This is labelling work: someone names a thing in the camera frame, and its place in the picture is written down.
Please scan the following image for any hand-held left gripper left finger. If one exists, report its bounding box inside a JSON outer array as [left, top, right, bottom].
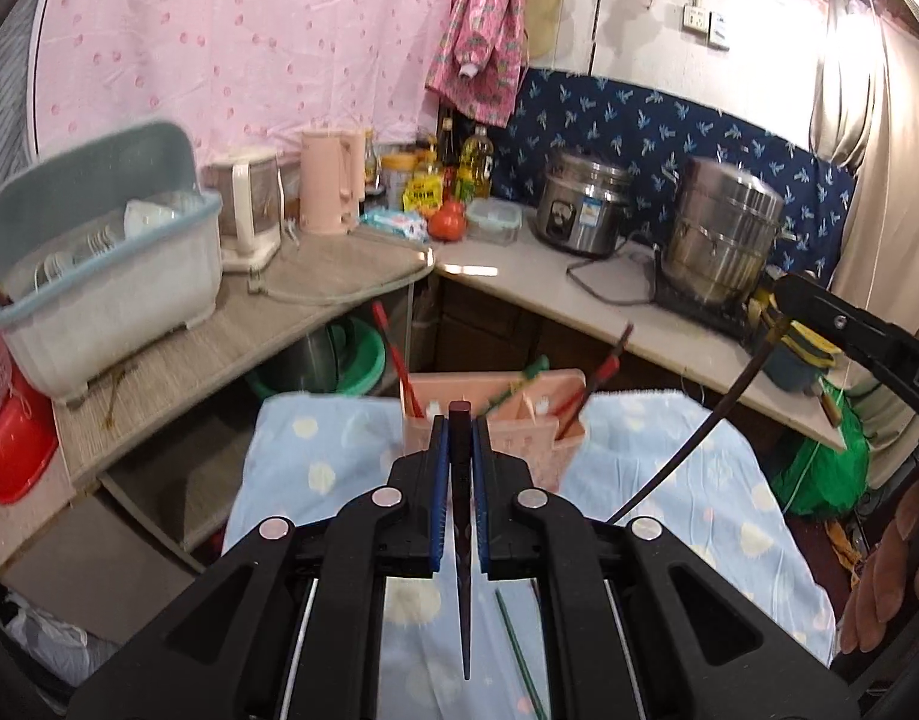
[[65, 414, 456, 720]]

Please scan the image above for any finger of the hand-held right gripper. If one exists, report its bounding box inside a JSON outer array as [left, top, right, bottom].
[[773, 271, 914, 383]]

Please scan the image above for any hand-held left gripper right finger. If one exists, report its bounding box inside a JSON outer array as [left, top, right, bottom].
[[469, 416, 864, 720]]

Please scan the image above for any pink perforated utensil holder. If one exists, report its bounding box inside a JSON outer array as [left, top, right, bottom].
[[401, 367, 588, 494]]

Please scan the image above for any dark brown chopstick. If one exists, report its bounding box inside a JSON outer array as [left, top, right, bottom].
[[447, 400, 477, 681], [606, 319, 789, 526]]

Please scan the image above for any green chopstick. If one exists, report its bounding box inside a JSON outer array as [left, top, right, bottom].
[[493, 589, 548, 720], [478, 355, 552, 416]]

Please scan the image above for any dark red chopstick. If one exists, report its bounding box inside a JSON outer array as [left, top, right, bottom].
[[555, 360, 621, 441]]

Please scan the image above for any person's right hand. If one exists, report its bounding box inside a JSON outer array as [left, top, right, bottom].
[[838, 476, 919, 655]]

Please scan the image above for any blue casserole dish yellow lid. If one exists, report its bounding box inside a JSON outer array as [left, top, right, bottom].
[[747, 288, 845, 392]]

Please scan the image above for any green plastic bag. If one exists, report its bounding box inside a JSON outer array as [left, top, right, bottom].
[[769, 381, 875, 520]]

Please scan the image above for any light blue printed tablecloth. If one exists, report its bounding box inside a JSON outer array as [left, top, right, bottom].
[[223, 388, 839, 720]]

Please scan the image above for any black induction cooker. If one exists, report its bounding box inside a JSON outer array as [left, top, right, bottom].
[[649, 270, 762, 340]]

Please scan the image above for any steel steamer pot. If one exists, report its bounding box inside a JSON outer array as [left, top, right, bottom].
[[660, 155, 800, 310]]

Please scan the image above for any beige curtain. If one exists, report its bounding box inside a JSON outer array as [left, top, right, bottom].
[[806, 6, 919, 490]]

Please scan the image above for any green plastic basin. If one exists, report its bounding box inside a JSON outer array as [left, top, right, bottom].
[[247, 315, 387, 400]]

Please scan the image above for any kitchen counter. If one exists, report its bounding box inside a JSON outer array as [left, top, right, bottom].
[[52, 219, 849, 490]]

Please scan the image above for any navy floral cloth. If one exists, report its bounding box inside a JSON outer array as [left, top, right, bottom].
[[487, 66, 860, 287]]

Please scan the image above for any steel rice cooker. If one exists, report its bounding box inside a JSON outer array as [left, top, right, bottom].
[[535, 149, 634, 257]]

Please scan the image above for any red tomato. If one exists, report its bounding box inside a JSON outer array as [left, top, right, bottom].
[[427, 200, 468, 243]]

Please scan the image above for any clear food container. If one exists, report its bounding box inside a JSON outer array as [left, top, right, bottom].
[[464, 196, 522, 248]]

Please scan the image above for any blue wipes packet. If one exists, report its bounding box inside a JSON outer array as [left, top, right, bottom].
[[359, 209, 432, 242]]

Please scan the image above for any yellow snack packet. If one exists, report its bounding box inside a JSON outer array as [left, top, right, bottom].
[[402, 172, 443, 215]]

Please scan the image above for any yellow lidded can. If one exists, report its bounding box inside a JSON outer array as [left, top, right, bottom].
[[379, 153, 417, 212]]

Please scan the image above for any yellow cooking oil bottle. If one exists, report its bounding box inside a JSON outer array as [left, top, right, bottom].
[[457, 127, 495, 201]]

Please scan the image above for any pink electric kettle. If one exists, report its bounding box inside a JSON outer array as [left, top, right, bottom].
[[299, 127, 367, 236]]

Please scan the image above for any white countertop appliance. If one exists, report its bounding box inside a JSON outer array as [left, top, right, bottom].
[[202, 151, 285, 274]]

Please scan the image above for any dark sauce bottle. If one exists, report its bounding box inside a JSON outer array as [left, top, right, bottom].
[[437, 115, 461, 172]]

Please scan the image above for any white dish rack teal lid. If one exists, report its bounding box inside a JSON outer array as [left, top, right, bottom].
[[0, 120, 225, 404]]

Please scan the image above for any white plastic bag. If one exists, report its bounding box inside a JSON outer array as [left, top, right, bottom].
[[0, 591, 101, 677]]

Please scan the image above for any red plastic basin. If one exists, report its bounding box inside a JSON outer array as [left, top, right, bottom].
[[0, 381, 60, 505]]

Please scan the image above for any pink floral garment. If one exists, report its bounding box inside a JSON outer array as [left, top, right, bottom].
[[426, 0, 533, 130]]

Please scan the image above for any pink dotted curtain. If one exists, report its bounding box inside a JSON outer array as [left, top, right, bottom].
[[30, 0, 462, 192]]

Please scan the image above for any brown handled knife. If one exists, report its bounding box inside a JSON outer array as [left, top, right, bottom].
[[814, 381, 845, 426]]

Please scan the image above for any black power cable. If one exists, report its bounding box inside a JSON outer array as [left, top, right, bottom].
[[565, 235, 660, 310]]

